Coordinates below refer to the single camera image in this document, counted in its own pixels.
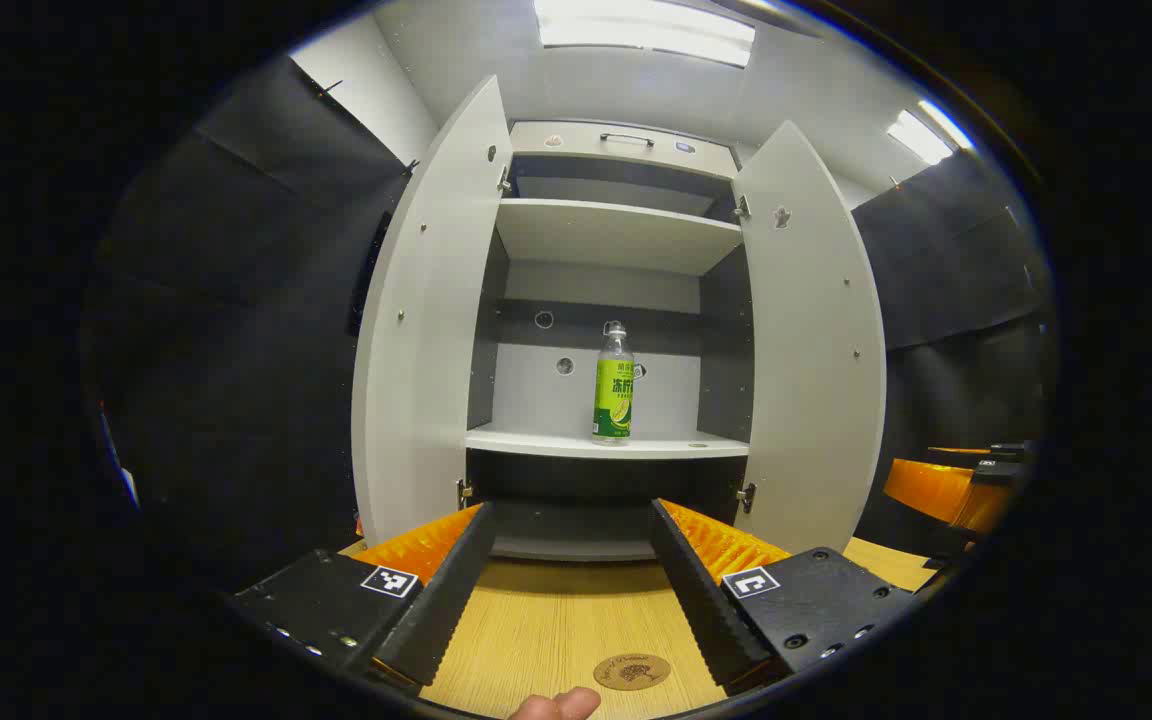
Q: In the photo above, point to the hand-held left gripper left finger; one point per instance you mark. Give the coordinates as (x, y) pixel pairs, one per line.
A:
(446, 600)

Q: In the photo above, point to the large ceiling light panel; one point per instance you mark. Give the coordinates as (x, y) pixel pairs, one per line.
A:
(646, 30)

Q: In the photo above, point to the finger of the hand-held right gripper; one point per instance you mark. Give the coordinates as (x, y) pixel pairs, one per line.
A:
(936, 490)

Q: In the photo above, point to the white cabinet drawer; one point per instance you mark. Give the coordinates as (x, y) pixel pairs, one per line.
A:
(576, 150)

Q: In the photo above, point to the round wooden coaster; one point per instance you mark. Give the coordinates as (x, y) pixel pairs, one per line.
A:
(631, 672)

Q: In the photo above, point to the white cabinet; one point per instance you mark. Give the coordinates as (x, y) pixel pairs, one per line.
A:
(596, 390)

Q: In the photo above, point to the small ceiling light panel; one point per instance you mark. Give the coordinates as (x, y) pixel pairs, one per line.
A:
(921, 135)

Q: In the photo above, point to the green label plastic bottle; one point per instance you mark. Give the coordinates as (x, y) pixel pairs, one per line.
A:
(613, 400)

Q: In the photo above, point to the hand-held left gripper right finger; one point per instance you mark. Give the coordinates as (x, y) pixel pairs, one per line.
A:
(701, 600)

